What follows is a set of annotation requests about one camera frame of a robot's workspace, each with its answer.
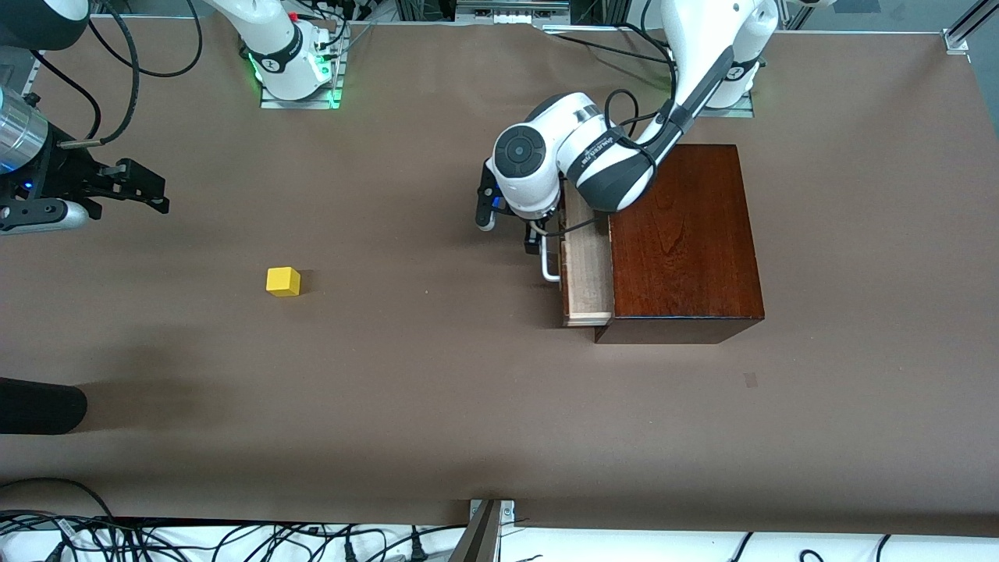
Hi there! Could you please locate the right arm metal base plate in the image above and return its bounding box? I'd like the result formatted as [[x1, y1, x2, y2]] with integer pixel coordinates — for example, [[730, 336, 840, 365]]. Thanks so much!
[[260, 47, 344, 110]]

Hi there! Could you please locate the brown paper table cover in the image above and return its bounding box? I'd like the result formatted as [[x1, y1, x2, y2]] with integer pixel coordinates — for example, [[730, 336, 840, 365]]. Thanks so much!
[[0, 16, 999, 539]]

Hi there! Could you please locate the yellow block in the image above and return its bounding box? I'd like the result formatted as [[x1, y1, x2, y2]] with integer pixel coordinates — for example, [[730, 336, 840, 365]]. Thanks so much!
[[266, 266, 302, 298]]

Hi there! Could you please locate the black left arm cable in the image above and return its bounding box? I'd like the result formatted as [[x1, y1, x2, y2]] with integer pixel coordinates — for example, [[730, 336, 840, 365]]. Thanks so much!
[[601, 87, 681, 157]]

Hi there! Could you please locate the grey metal post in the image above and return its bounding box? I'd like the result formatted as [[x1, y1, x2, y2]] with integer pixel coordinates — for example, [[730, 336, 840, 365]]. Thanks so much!
[[449, 500, 504, 562]]

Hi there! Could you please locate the black floor cable loop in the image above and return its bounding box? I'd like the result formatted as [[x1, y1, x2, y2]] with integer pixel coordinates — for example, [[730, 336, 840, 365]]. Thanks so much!
[[0, 477, 116, 522]]

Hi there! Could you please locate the black equipment box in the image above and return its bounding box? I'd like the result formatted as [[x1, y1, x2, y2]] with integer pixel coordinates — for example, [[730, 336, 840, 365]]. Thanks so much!
[[570, 0, 629, 26]]

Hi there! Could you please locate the aluminium side rail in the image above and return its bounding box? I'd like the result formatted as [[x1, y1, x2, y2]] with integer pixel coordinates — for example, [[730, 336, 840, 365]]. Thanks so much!
[[20, 48, 44, 98]]

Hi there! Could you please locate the dark brown wooden cabinet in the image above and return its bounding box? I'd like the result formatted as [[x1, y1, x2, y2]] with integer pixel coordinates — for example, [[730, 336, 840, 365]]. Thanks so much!
[[593, 143, 766, 345]]

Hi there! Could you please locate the black cylindrical object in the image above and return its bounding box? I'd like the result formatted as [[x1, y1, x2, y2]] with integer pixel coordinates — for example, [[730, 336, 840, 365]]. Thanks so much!
[[0, 377, 88, 436]]

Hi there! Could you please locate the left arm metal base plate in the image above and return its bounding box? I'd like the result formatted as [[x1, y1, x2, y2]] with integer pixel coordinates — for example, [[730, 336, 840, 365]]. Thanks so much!
[[699, 92, 755, 119]]

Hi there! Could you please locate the aluminium profile bar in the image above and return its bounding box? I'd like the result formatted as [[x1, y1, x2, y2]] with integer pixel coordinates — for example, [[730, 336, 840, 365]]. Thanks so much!
[[948, 0, 999, 44]]

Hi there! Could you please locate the black base cable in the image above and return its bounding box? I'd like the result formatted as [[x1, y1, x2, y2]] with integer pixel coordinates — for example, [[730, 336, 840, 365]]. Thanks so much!
[[546, 27, 674, 65]]

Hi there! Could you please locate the light wood drawer white handle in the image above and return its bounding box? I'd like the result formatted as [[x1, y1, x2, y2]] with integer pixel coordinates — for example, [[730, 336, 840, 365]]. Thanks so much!
[[541, 183, 615, 327]]

